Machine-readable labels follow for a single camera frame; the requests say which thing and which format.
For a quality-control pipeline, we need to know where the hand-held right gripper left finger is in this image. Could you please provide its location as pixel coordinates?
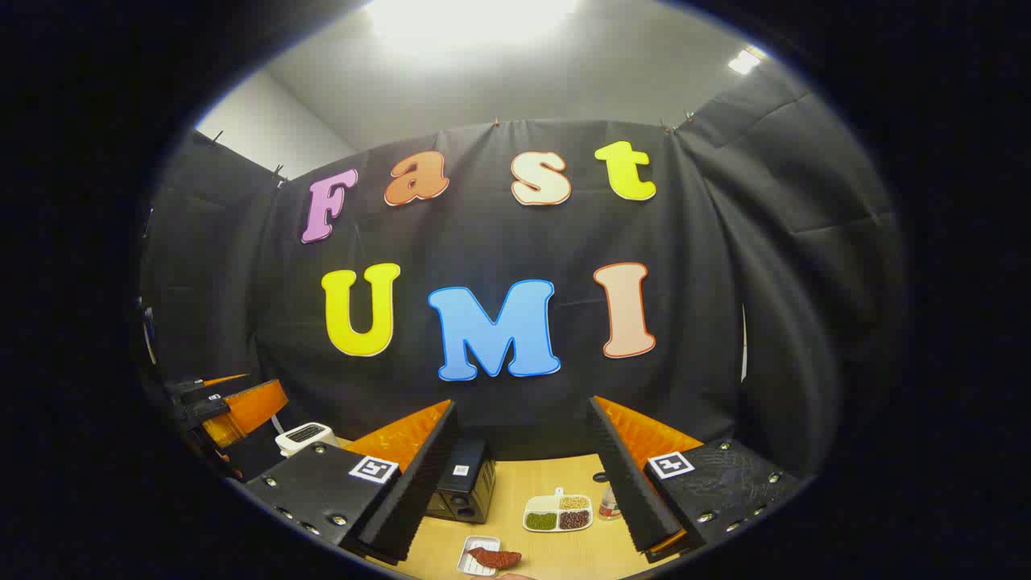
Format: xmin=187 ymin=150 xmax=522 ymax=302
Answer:
xmin=240 ymin=399 xmax=462 ymax=565

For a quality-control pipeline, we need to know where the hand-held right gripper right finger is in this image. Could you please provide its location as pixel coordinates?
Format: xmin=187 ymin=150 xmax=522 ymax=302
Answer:
xmin=588 ymin=395 xmax=806 ymax=565

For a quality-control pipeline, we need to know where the black electric oven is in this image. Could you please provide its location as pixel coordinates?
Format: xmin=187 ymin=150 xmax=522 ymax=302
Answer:
xmin=425 ymin=437 xmax=497 ymax=524

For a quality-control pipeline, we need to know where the brown meat steak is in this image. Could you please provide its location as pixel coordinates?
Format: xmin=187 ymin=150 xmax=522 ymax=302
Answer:
xmin=469 ymin=547 xmax=523 ymax=571

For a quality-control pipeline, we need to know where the white toaster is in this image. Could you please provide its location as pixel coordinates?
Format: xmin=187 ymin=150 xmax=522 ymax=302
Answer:
xmin=275 ymin=422 xmax=340 ymax=458

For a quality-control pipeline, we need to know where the white divided dish of beans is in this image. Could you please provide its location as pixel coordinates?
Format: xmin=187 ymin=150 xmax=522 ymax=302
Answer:
xmin=524 ymin=487 xmax=594 ymax=533

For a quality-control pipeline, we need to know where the white ribbed tray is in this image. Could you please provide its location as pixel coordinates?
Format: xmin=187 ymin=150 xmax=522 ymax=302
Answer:
xmin=457 ymin=536 xmax=502 ymax=578

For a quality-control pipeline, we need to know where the black backdrop cloth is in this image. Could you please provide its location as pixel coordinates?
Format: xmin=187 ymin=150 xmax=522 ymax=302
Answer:
xmin=141 ymin=60 xmax=907 ymax=484

